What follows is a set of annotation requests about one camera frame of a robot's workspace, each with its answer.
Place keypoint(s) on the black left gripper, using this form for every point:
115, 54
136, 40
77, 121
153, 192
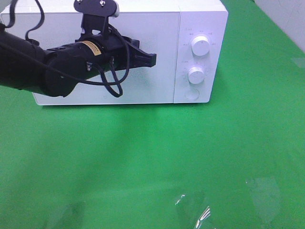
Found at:
96, 29

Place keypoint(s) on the round white door release button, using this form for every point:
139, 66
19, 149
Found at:
192, 94

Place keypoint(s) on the white microwave door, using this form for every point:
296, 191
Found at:
157, 33

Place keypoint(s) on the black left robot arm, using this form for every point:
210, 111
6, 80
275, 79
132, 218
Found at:
54, 72

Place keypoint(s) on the white microwave oven body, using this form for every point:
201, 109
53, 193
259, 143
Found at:
197, 17

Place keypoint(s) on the upper white microwave knob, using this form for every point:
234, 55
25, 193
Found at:
200, 45

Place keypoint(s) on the white microwave knob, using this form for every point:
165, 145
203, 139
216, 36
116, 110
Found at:
200, 45
196, 75

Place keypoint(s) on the lower white microwave knob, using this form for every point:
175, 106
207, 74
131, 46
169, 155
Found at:
196, 75

